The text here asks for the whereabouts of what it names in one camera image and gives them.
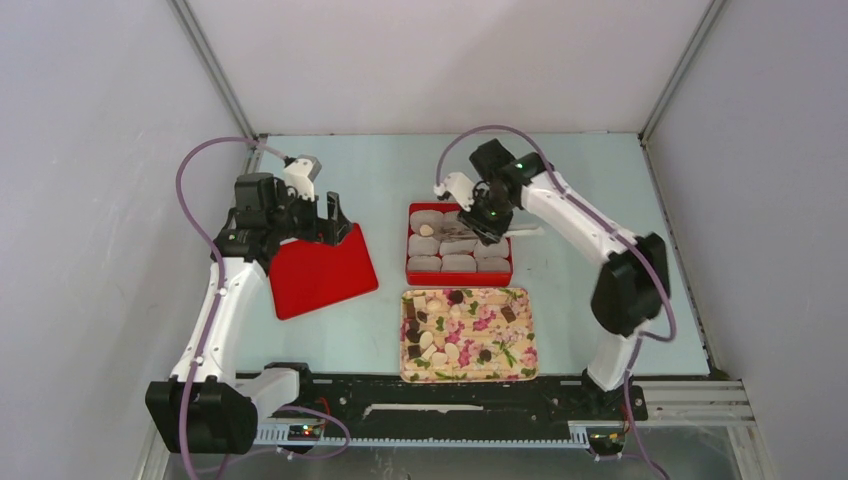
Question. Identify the round dark chocolate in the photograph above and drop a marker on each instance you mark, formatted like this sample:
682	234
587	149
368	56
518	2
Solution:
455	297

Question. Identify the silver serving tongs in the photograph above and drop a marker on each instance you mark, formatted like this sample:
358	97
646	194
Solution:
457	232

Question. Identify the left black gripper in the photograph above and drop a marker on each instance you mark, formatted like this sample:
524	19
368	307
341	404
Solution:
331	230

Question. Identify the striped brown chocolate bar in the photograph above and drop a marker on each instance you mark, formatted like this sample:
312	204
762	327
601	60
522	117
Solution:
508	314

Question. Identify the red box lid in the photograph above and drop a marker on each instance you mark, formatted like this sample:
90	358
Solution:
306	277

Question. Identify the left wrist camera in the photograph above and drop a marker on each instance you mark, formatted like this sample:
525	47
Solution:
300	173

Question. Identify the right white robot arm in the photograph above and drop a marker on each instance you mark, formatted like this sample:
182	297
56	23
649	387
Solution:
632	285

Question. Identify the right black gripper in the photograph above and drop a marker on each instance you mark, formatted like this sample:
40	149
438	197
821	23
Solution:
474	222

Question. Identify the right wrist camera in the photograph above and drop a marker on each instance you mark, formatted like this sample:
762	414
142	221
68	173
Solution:
459	187

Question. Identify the floral serving tray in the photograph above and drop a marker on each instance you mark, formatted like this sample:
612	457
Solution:
491	350

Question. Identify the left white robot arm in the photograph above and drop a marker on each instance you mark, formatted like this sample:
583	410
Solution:
202	408

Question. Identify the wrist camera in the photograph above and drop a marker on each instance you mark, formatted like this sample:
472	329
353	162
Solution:
300	173
459	187

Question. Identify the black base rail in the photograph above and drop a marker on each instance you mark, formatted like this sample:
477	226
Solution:
376	410

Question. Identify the red chocolate box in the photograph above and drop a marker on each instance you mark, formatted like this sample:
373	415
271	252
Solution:
462	263

